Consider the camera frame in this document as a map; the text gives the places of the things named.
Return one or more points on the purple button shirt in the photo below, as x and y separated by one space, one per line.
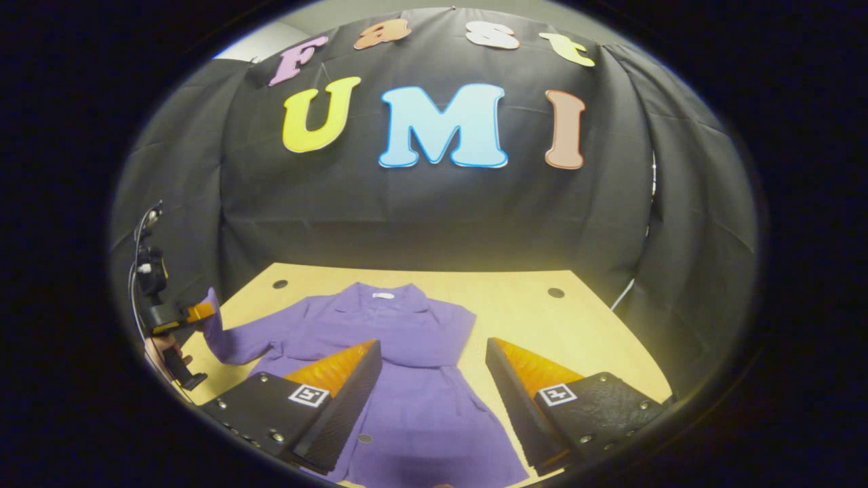
407 325

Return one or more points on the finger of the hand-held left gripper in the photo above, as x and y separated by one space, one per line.
201 312

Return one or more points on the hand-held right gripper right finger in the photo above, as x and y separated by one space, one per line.
519 407

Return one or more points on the black backdrop cloth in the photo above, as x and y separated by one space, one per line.
407 217

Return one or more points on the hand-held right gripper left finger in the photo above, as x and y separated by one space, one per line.
342 413

